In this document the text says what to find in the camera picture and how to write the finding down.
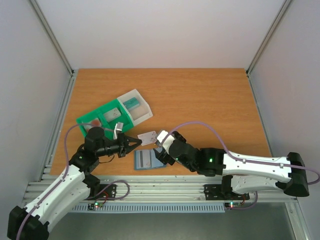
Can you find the left aluminium frame post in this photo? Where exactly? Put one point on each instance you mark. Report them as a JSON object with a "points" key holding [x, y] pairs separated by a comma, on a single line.
{"points": [[48, 30]]}

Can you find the aluminium frame post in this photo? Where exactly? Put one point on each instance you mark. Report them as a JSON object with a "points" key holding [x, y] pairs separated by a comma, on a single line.
{"points": [[48, 30], [269, 34]]}

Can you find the blue card holder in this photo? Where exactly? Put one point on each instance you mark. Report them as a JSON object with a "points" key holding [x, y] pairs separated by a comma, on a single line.
{"points": [[155, 163]]}

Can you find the right aluminium frame post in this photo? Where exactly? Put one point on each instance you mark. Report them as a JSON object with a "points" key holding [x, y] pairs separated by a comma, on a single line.
{"points": [[269, 34]]}

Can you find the green plastic bin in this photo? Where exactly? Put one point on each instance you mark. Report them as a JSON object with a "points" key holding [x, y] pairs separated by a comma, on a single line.
{"points": [[98, 113]]}

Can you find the teal card stack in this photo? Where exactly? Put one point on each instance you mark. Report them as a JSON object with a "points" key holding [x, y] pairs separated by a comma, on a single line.
{"points": [[131, 103]]}

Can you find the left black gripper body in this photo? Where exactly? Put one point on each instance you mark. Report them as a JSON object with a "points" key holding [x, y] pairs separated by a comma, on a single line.
{"points": [[109, 149]]}

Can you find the right small circuit board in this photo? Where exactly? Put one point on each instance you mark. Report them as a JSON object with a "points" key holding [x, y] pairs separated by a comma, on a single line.
{"points": [[232, 205]]}

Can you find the grey slotted cable duct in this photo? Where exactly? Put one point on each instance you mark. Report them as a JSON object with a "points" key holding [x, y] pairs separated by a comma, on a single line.
{"points": [[134, 208]]}

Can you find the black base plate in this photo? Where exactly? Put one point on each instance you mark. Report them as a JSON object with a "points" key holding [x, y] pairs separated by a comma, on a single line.
{"points": [[213, 192], [102, 191]]}

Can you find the white plastic bin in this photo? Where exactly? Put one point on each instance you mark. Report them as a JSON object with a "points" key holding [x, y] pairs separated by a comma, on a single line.
{"points": [[139, 114]]}

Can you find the left small circuit board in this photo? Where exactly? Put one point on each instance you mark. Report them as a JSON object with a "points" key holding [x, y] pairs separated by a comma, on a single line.
{"points": [[94, 206]]}

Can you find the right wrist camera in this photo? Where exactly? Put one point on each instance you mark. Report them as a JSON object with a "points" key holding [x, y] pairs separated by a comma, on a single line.
{"points": [[163, 139]]}

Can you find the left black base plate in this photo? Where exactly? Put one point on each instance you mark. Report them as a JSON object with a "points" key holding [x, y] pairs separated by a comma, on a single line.
{"points": [[102, 191]]}

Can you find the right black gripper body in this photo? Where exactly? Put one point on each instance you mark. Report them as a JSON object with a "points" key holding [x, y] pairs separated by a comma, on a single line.
{"points": [[163, 156]]}

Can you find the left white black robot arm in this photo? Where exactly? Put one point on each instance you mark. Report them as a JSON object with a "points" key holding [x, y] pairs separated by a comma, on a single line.
{"points": [[75, 183]]}

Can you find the front aluminium rail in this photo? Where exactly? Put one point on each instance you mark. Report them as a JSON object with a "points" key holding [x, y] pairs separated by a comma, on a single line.
{"points": [[159, 189]]}

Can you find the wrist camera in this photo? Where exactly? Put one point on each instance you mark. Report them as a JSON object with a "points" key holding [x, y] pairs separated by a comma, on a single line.
{"points": [[117, 130], [163, 139]]}

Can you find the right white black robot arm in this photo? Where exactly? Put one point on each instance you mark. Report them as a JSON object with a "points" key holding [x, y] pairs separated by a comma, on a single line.
{"points": [[240, 173]]}

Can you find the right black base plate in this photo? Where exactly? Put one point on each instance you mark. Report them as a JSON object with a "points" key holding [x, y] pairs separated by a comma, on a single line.
{"points": [[213, 192]]}

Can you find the small circuit board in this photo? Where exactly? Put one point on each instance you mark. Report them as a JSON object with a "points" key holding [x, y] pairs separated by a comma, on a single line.
{"points": [[94, 206], [232, 205]]}

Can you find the white card in middle compartment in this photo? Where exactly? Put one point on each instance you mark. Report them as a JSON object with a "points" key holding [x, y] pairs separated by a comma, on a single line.
{"points": [[112, 114]]}

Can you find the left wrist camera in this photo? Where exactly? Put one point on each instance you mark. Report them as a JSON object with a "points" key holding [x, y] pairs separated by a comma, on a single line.
{"points": [[117, 130]]}

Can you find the red patterned card in bin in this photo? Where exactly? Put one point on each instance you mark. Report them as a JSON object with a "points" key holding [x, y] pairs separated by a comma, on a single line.
{"points": [[93, 123]]}

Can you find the striped card in holder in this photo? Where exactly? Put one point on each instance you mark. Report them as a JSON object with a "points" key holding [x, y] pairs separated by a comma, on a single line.
{"points": [[144, 159]]}

